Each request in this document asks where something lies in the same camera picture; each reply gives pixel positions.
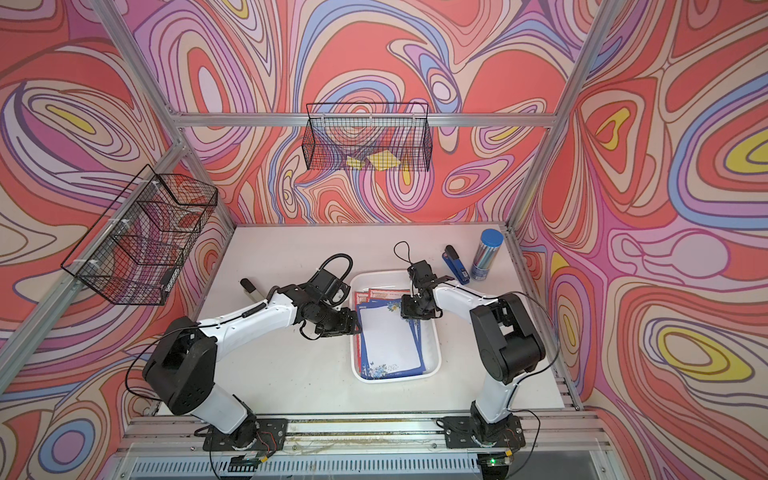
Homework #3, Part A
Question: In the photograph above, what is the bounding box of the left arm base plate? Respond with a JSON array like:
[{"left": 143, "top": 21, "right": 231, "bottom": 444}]
[{"left": 203, "top": 418, "right": 289, "bottom": 454}]

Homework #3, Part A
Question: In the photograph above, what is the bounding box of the blue floral stationery sheet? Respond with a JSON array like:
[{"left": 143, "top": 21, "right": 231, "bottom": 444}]
[{"left": 357, "top": 300, "right": 426, "bottom": 381}]

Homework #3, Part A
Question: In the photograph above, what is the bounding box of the blue lidded pen tube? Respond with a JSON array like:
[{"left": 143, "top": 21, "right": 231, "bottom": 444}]
[{"left": 470, "top": 229, "right": 504, "bottom": 281}]

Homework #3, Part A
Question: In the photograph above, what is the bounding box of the yellow sticky note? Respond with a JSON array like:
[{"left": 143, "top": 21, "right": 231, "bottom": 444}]
[{"left": 367, "top": 149, "right": 401, "bottom": 171}]

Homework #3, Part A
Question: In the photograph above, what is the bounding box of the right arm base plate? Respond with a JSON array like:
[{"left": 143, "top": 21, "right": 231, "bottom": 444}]
[{"left": 435, "top": 414, "right": 527, "bottom": 452}]

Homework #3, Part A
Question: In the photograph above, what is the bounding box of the back black wire basket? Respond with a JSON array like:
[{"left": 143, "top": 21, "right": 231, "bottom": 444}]
[{"left": 301, "top": 101, "right": 433, "bottom": 172}]

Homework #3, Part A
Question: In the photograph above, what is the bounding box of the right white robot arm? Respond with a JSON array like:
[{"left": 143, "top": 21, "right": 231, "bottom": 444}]
[{"left": 401, "top": 260, "right": 547, "bottom": 443}]

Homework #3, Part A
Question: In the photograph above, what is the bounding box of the red bordered stationery sheet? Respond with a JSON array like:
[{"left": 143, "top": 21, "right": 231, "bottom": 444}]
[{"left": 352, "top": 289, "right": 410, "bottom": 307}]

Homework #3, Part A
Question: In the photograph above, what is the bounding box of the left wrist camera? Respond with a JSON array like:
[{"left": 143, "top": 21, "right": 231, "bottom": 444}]
[{"left": 309, "top": 268, "right": 350, "bottom": 303}]

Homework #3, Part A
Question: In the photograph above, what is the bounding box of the black white marker pen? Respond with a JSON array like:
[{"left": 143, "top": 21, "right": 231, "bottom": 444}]
[{"left": 240, "top": 278, "right": 264, "bottom": 303}]

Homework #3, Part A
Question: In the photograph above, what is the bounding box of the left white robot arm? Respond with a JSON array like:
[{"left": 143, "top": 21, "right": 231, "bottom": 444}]
[{"left": 142, "top": 283, "right": 361, "bottom": 450}]

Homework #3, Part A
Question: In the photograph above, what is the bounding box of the black wire basket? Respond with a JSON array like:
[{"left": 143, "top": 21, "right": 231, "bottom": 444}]
[
  {"left": 60, "top": 165, "right": 218, "bottom": 306},
  {"left": 301, "top": 101, "right": 433, "bottom": 172}
]

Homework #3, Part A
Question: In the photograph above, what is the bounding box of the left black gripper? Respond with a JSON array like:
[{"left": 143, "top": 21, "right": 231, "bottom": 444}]
[{"left": 314, "top": 303, "right": 366, "bottom": 338}]

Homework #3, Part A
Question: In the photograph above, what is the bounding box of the left black wire basket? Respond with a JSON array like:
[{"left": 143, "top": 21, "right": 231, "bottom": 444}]
[{"left": 60, "top": 165, "right": 218, "bottom": 306}]

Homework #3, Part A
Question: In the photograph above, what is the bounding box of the blue stapler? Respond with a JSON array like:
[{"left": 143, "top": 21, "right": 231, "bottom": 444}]
[{"left": 442, "top": 245, "right": 470, "bottom": 285}]

